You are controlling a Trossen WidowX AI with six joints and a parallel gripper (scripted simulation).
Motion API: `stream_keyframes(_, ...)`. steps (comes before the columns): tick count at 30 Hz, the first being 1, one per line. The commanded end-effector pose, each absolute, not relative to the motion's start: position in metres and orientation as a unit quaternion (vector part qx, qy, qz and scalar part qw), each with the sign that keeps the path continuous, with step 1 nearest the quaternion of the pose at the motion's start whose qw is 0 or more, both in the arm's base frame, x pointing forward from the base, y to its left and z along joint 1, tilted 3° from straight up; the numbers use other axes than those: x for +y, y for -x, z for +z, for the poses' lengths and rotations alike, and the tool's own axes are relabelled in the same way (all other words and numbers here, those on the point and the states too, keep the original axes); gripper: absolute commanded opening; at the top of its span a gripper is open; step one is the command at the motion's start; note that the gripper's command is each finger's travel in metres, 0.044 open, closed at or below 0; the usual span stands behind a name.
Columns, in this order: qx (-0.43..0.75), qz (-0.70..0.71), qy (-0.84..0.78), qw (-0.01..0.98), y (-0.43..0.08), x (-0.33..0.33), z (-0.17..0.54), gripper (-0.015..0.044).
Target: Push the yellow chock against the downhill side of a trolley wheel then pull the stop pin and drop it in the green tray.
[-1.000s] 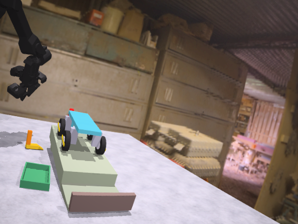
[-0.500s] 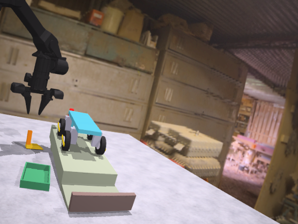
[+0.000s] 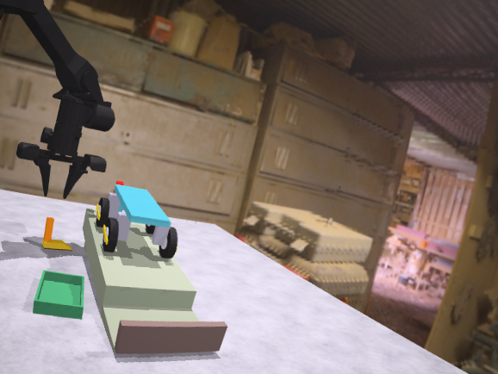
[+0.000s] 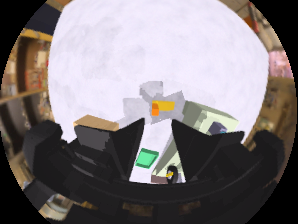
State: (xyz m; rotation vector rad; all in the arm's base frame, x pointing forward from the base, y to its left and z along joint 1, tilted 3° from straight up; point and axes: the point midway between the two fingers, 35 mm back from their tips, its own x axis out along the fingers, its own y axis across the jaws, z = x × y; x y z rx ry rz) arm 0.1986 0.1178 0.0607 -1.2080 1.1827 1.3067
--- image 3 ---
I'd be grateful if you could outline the green tray floor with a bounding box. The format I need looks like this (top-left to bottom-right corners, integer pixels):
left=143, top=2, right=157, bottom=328
left=39, top=280, right=81, bottom=305

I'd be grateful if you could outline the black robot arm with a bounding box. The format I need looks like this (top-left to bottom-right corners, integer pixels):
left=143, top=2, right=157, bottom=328
left=0, top=0, right=115, bottom=132

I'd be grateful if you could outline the yellow wedge chock with orange handle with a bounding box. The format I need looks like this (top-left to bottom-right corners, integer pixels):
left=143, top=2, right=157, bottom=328
left=42, top=217, right=72, bottom=251

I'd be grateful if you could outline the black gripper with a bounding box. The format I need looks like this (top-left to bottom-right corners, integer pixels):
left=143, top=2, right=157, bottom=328
left=16, top=122, right=107, bottom=199

